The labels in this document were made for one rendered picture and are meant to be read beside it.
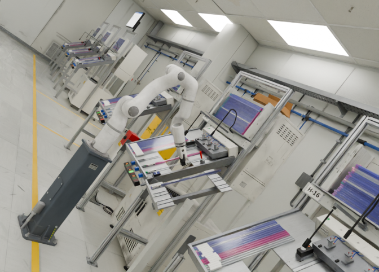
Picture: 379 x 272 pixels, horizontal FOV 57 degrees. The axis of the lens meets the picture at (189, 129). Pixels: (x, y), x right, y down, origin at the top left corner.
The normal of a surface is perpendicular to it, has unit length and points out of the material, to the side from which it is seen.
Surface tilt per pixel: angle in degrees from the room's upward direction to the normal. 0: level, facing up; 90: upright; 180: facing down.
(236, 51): 90
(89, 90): 90
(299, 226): 45
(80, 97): 90
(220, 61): 90
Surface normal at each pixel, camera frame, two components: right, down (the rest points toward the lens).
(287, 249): -0.06, -0.92
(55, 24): 0.39, 0.33
